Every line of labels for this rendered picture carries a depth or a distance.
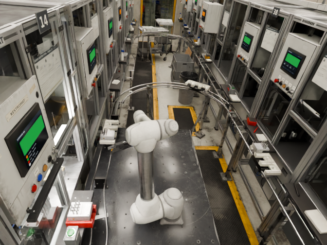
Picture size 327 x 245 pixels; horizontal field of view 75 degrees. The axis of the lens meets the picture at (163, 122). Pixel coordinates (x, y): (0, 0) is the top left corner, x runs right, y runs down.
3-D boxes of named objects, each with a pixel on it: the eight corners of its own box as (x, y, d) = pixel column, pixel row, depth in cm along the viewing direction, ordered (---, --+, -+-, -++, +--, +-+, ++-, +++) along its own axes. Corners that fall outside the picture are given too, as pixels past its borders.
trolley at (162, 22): (172, 51, 758) (176, 22, 703) (156, 51, 746) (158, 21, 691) (168, 44, 825) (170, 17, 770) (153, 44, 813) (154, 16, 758)
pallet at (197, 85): (184, 88, 335) (185, 82, 329) (187, 84, 346) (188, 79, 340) (206, 94, 322) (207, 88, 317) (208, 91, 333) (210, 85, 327)
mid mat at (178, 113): (203, 136, 367) (203, 135, 366) (171, 135, 362) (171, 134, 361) (193, 106, 448) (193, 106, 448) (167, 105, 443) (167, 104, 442)
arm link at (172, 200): (185, 216, 162) (190, 198, 150) (163, 223, 156) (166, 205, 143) (176, 198, 174) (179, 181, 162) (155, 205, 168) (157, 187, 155)
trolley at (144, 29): (141, 61, 642) (142, 27, 587) (136, 56, 684) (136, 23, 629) (168, 61, 672) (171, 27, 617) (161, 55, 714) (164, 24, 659)
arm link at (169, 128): (170, 119, 145) (151, 122, 141) (180, 113, 129) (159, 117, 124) (173, 138, 144) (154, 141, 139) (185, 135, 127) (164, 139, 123)
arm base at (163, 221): (180, 200, 180) (180, 196, 177) (183, 225, 162) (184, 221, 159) (158, 200, 179) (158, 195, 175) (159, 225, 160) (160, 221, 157)
